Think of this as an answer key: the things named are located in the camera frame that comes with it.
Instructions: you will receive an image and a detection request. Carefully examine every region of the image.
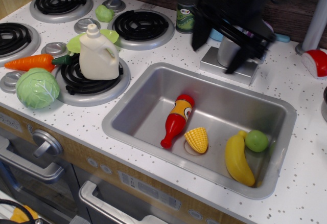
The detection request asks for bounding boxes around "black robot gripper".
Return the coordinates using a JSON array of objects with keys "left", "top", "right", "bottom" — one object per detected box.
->
[{"left": 192, "top": 0, "right": 276, "bottom": 74}]

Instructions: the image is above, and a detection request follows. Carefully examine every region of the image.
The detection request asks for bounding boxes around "cream toy detergent bottle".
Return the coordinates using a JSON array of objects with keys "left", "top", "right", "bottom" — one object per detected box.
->
[{"left": 79, "top": 24, "right": 120, "bottom": 80}]

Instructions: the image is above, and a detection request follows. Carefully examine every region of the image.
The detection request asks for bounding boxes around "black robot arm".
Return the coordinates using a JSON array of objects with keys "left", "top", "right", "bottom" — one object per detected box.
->
[{"left": 192, "top": 0, "right": 278, "bottom": 74}]

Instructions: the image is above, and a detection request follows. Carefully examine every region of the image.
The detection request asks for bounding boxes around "silver metal sink basin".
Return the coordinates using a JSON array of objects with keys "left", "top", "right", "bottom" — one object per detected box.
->
[{"left": 102, "top": 63, "right": 297, "bottom": 199}]

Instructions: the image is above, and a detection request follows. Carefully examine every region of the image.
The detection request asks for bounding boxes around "blue toy pan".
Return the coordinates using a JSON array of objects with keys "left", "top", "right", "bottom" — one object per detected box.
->
[{"left": 209, "top": 29, "right": 223, "bottom": 42}]

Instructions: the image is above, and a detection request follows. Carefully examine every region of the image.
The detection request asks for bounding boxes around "purple white toy onion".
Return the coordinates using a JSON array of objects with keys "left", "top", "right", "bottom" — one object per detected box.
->
[{"left": 242, "top": 21, "right": 274, "bottom": 37}]

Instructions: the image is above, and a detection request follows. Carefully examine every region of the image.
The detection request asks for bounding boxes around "silver toy faucet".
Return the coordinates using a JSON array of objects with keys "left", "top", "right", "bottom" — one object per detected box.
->
[{"left": 200, "top": 36, "right": 259, "bottom": 85}]

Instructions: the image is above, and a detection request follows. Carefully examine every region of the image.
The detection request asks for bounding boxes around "green toy pea can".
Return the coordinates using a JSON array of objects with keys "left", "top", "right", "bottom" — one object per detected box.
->
[{"left": 175, "top": 0, "right": 197, "bottom": 34}]

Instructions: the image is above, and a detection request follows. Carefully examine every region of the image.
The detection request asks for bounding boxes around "back right stove burner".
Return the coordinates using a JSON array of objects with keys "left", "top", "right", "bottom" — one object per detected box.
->
[{"left": 107, "top": 9, "right": 175, "bottom": 51}]

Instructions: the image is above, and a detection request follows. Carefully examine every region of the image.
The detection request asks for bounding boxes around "stove burner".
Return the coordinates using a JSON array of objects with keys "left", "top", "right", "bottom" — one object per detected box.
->
[
  {"left": 52, "top": 54, "right": 131, "bottom": 107},
  {"left": 1, "top": 23, "right": 41, "bottom": 67},
  {"left": 107, "top": 9, "right": 175, "bottom": 51},
  {"left": 30, "top": 0, "right": 93, "bottom": 24}
]

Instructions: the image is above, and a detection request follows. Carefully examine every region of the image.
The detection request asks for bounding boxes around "red toy ketchup bottle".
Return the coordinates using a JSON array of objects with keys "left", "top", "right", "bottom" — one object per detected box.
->
[{"left": 160, "top": 94, "right": 195, "bottom": 149}]

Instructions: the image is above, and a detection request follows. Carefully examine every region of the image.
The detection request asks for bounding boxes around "silver vertical pole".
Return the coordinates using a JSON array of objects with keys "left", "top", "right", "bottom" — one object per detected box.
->
[{"left": 295, "top": 0, "right": 326, "bottom": 56}]

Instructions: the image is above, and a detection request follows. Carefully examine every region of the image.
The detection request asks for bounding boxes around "red white toy cheese wedge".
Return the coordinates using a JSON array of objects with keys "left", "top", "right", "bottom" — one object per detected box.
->
[{"left": 301, "top": 50, "right": 326, "bottom": 79}]

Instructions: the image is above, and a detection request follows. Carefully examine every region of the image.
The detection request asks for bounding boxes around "yellow toy corn piece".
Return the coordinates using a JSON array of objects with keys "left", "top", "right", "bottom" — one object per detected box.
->
[{"left": 184, "top": 127, "right": 208, "bottom": 154}]

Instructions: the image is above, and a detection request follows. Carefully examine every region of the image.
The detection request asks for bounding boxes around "green toy apple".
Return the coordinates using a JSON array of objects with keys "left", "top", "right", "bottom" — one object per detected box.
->
[{"left": 245, "top": 130, "right": 269, "bottom": 152}]

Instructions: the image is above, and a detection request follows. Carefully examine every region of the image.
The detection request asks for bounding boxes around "silver stove knob top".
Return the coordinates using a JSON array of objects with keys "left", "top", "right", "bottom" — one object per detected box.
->
[{"left": 102, "top": 0, "right": 126, "bottom": 13}]

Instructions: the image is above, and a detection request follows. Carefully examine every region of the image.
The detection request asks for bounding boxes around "silver stove knob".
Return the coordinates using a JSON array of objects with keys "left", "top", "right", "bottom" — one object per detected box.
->
[
  {"left": 1, "top": 71, "right": 25, "bottom": 94},
  {"left": 41, "top": 42, "right": 71, "bottom": 58},
  {"left": 102, "top": 0, "right": 126, "bottom": 13},
  {"left": 74, "top": 18, "right": 101, "bottom": 34}
]

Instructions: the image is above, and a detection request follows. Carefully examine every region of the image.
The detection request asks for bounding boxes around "yellow toy banana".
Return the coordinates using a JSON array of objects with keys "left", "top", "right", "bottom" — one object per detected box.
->
[{"left": 225, "top": 130, "right": 255, "bottom": 187}]

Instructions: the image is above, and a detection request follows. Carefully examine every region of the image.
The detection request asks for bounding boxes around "small green toy lettuce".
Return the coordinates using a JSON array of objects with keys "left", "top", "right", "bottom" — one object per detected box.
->
[{"left": 95, "top": 5, "right": 114, "bottom": 23}]

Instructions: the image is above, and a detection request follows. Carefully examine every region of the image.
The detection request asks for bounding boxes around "silver stove knob middle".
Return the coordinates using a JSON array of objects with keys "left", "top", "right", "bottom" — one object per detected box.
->
[{"left": 74, "top": 18, "right": 101, "bottom": 34}]

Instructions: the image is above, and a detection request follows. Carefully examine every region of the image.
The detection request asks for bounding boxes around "light green toy plate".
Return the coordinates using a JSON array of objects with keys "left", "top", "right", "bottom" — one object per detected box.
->
[{"left": 66, "top": 29, "right": 119, "bottom": 53}]

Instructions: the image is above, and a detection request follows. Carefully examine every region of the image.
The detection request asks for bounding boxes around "front stove burner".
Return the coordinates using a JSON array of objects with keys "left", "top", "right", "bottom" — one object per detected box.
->
[{"left": 52, "top": 54, "right": 131, "bottom": 107}]

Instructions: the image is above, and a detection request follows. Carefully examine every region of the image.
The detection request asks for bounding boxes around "back left stove burner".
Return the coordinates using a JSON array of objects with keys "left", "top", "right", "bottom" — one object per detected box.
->
[{"left": 30, "top": 0, "right": 93, "bottom": 24}]

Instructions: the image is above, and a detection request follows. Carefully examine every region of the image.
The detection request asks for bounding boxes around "silver stove knob lower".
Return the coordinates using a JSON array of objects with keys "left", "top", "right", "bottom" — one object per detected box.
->
[{"left": 41, "top": 42, "right": 71, "bottom": 58}]

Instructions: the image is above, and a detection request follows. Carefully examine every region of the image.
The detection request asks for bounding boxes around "orange toy carrot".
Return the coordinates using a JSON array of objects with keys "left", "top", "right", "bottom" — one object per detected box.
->
[{"left": 4, "top": 54, "right": 72, "bottom": 72}]

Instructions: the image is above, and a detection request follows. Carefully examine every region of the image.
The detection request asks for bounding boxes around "green toy cabbage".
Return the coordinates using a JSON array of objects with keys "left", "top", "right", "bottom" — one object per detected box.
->
[{"left": 15, "top": 68, "right": 60, "bottom": 109}]

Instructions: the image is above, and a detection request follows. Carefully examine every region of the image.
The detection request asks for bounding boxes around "silver oven dial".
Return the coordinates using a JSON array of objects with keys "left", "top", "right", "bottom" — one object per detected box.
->
[{"left": 32, "top": 129, "right": 63, "bottom": 158}]

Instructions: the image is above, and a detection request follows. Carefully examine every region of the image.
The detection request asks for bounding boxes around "far left stove burner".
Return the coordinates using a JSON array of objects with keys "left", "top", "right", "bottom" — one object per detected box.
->
[{"left": 1, "top": 23, "right": 41, "bottom": 67}]

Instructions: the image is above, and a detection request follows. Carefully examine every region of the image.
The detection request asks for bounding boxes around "silver stove knob front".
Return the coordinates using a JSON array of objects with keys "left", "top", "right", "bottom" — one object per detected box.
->
[{"left": 1, "top": 71, "right": 25, "bottom": 94}]

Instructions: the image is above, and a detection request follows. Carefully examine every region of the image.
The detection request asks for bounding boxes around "yellow cloth object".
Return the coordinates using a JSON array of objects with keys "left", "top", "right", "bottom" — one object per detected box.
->
[{"left": 10, "top": 205, "right": 39, "bottom": 223}]

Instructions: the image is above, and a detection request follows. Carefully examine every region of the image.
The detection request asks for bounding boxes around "silver dishwasher door handle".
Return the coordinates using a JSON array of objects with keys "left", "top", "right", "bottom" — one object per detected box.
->
[{"left": 79, "top": 181, "right": 166, "bottom": 224}]

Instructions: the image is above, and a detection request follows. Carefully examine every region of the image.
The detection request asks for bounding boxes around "silver oven door handle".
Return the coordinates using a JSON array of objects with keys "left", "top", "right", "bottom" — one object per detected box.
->
[{"left": 1, "top": 136, "right": 65, "bottom": 184}]

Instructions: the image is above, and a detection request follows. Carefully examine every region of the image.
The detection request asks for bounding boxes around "black cable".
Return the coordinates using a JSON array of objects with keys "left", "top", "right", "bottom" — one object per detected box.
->
[{"left": 0, "top": 198, "right": 43, "bottom": 224}]

